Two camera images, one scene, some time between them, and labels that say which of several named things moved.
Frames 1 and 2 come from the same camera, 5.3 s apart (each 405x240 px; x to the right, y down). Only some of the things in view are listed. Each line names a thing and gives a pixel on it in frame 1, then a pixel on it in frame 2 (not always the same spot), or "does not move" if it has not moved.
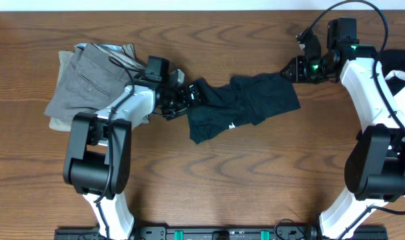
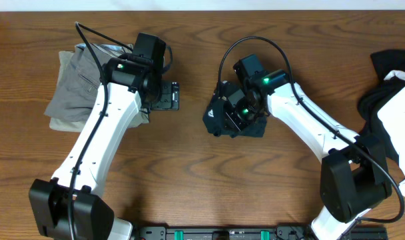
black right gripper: [297, 74] to [230, 114]
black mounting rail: [220, 233] does not move
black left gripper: [184, 91] to [170, 97]
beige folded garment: [59, 123] does not move
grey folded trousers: [94, 79] does not move
